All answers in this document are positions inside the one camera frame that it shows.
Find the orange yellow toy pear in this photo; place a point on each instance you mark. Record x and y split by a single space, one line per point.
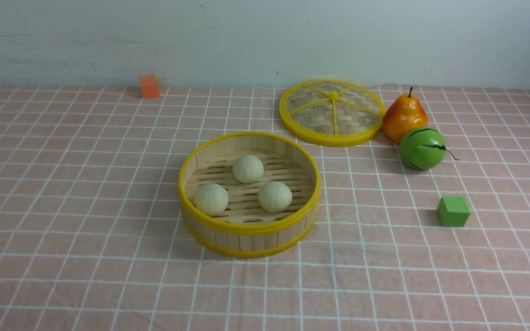
405 114

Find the orange cube block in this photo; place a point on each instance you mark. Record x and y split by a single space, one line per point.
149 86

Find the green cube block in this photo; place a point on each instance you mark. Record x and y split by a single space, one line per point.
453 211

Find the green toy watermelon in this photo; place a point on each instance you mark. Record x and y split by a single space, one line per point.
423 148

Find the white bun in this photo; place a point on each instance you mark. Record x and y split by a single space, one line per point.
212 199
274 197
248 168

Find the bamboo steamer tray yellow rim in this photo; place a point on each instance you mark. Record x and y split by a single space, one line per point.
244 229

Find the pink checkered tablecloth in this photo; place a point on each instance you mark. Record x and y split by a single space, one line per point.
91 238

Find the woven bamboo steamer lid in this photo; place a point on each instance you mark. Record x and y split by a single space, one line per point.
331 113

